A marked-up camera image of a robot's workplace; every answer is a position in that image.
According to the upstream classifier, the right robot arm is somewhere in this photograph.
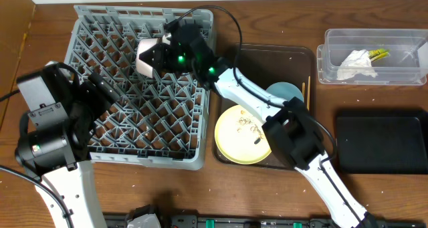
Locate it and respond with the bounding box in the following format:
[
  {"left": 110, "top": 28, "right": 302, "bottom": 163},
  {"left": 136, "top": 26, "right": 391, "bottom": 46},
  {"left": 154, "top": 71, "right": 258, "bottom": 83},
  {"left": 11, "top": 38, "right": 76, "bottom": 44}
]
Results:
[{"left": 163, "top": 19, "right": 378, "bottom": 227}]

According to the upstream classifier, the green snack wrapper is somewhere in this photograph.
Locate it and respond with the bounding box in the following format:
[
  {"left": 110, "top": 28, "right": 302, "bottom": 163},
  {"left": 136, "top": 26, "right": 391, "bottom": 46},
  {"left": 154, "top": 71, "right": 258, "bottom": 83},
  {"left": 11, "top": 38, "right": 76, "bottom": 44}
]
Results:
[{"left": 368, "top": 48, "right": 390, "bottom": 62}]

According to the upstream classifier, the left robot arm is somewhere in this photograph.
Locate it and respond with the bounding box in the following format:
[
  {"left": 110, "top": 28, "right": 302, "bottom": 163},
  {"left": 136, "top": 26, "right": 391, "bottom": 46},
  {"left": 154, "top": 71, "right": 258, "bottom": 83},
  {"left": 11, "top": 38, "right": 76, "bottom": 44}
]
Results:
[{"left": 15, "top": 61, "right": 120, "bottom": 227}]

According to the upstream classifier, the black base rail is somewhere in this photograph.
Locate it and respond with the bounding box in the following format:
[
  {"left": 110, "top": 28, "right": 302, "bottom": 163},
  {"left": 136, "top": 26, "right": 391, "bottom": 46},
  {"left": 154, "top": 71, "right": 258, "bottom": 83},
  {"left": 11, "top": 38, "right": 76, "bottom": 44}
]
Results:
[{"left": 104, "top": 201, "right": 427, "bottom": 228}]

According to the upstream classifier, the clear plastic bin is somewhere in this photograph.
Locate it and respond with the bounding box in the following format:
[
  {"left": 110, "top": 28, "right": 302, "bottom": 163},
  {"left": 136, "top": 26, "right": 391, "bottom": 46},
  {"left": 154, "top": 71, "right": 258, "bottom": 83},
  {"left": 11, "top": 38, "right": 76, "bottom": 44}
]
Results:
[{"left": 317, "top": 29, "right": 427, "bottom": 86}]

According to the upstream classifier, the cardboard wall panel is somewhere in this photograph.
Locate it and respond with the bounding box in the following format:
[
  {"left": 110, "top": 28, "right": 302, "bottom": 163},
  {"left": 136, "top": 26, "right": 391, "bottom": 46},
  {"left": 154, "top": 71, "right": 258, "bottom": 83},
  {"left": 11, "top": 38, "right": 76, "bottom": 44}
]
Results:
[{"left": 0, "top": 0, "right": 37, "bottom": 128}]

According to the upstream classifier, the white napkin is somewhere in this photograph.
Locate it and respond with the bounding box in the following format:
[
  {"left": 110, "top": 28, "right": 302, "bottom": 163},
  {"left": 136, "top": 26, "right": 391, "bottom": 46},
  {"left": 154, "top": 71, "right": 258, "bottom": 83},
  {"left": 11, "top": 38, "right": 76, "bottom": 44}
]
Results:
[{"left": 337, "top": 49, "right": 378, "bottom": 81}]

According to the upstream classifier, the grey dishwasher rack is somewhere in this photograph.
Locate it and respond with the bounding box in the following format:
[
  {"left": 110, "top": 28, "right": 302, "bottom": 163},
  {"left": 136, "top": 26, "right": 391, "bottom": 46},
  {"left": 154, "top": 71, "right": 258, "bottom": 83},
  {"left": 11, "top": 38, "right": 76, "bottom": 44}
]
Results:
[{"left": 65, "top": 5, "right": 216, "bottom": 170}]

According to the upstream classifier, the black bin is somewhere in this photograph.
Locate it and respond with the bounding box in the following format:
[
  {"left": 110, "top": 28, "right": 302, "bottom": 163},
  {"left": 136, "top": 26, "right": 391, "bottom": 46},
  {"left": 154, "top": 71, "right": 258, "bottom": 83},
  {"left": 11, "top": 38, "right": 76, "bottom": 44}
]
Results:
[{"left": 335, "top": 109, "right": 427, "bottom": 175}]

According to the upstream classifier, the wooden chopstick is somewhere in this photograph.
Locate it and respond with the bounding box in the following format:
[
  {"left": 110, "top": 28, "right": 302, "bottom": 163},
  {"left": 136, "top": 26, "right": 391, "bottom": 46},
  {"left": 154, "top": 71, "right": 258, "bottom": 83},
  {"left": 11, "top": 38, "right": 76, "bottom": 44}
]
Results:
[
  {"left": 302, "top": 82, "right": 306, "bottom": 99},
  {"left": 306, "top": 76, "right": 311, "bottom": 110}
]

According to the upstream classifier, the pink plastic bowl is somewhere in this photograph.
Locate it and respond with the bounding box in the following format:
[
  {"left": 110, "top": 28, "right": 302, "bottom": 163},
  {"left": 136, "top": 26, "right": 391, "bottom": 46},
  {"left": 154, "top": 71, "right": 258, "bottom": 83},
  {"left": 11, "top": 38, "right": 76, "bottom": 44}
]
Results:
[{"left": 136, "top": 38, "right": 160, "bottom": 78}]

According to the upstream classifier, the light blue bowl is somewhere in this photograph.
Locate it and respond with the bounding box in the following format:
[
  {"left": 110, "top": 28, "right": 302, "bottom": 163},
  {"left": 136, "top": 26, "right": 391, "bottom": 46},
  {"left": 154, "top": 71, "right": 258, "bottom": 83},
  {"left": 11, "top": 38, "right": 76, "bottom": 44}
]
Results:
[{"left": 266, "top": 82, "right": 304, "bottom": 101}]

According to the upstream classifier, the yellow plate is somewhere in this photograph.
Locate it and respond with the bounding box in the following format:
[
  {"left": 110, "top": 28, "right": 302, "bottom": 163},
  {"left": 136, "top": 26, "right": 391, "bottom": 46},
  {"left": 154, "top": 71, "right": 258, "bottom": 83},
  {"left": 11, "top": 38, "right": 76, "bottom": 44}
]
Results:
[{"left": 215, "top": 105, "right": 272, "bottom": 164}]

